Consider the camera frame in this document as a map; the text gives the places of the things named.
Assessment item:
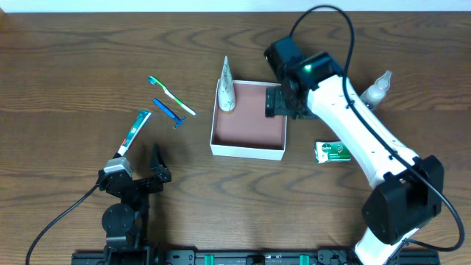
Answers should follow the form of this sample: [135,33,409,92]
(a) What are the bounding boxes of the green Dettol soap box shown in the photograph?
[314,141,351,163]

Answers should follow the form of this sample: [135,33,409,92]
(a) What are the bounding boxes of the green toothpaste tube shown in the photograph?
[117,110,152,157]

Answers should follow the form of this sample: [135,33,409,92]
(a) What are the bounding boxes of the white box with pink interior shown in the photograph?
[210,80,287,160]

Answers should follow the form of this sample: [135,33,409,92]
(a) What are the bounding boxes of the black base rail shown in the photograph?
[71,249,442,265]

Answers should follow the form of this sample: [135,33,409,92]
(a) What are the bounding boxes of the blue disposable razor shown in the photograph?
[152,98,185,129]

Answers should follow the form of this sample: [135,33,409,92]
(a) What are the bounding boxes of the white Pantene conditioner tube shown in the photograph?
[217,56,236,113]

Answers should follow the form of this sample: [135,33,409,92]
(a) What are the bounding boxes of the green white toothbrush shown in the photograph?
[147,76,196,116]

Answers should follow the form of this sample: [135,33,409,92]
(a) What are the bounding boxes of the blue foam soap pump bottle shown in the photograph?
[360,71,392,110]

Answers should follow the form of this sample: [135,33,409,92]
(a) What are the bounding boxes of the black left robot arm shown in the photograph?
[96,144,171,250]

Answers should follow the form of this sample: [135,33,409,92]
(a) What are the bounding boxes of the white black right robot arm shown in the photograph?
[264,36,444,264]

